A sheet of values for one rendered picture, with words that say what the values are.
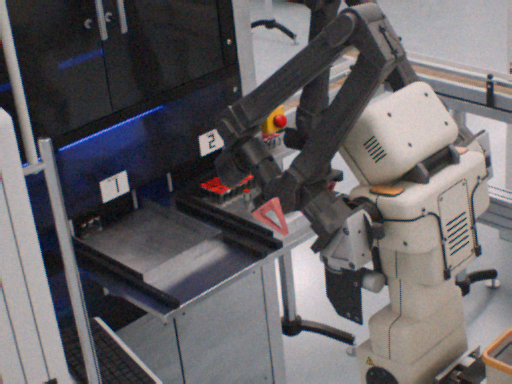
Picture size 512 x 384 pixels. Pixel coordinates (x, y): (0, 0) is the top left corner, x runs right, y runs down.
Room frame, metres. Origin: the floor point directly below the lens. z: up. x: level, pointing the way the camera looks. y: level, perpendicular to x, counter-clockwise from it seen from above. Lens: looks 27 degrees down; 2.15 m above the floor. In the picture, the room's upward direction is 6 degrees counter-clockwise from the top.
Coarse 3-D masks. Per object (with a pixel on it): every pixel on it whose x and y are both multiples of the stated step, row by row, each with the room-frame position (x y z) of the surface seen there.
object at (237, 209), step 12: (336, 192) 2.40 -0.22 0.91; (204, 204) 2.42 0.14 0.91; (240, 204) 2.45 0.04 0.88; (228, 216) 2.35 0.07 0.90; (240, 216) 2.32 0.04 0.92; (252, 216) 2.37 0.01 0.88; (276, 216) 2.36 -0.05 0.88; (288, 216) 2.35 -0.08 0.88; (300, 216) 2.28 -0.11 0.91; (264, 228) 2.24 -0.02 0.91; (288, 228) 2.25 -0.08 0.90; (300, 228) 2.28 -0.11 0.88
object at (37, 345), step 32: (0, 128) 1.57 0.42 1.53; (0, 160) 1.57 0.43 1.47; (0, 192) 1.56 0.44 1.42; (0, 224) 1.55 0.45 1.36; (32, 224) 1.59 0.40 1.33; (0, 256) 1.55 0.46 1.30; (32, 256) 1.58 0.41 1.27; (0, 288) 1.54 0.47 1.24; (32, 288) 1.57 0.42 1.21; (0, 320) 1.53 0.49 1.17; (32, 320) 1.56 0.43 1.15; (0, 352) 1.53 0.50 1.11; (32, 352) 1.55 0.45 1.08
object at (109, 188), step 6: (120, 174) 2.37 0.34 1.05; (126, 174) 2.39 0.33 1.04; (108, 180) 2.35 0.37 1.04; (114, 180) 2.36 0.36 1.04; (120, 180) 2.37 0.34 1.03; (126, 180) 2.38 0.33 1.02; (102, 186) 2.33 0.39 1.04; (108, 186) 2.35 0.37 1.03; (114, 186) 2.36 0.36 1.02; (120, 186) 2.37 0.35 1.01; (126, 186) 2.38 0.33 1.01; (102, 192) 2.33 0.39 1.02; (108, 192) 2.34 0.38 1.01; (114, 192) 2.36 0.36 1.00; (120, 192) 2.37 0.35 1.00; (102, 198) 2.33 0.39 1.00; (108, 198) 2.34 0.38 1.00
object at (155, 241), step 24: (144, 216) 2.44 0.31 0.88; (168, 216) 2.41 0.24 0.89; (72, 240) 2.31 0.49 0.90; (96, 240) 2.33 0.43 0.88; (120, 240) 2.32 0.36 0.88; (144, 240) 2.30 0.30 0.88; (168, 240) 2.29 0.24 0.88; (192, 240) 2.28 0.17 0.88; (216, 240) 2.23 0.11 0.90; (120, 264) 2.15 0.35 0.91; (144, 264) 2.18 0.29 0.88; (168, 264) 2.13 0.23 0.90
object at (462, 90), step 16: (336, 64) 3.43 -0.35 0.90; (416, 64) 3.18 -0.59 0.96; (432, 64) 3.14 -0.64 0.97; (448, 64) 3.16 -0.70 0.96; (464, 64) 3.11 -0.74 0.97; (384, 80) 3.26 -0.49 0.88; (432, 80) 3.10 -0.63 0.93; (448, 80) 3.08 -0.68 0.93; (464, 80) 3.06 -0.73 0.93; (480, 80) 2.98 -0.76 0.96; (496, 80) 2.94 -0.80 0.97; (448, 96) 3.05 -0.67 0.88; (464, 96) 3.00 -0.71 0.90; (480, 96) 2.96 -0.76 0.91; (496, 96) 2.91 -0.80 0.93; (480, 112) 2.96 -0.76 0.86; (496, 112) 2.91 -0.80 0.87
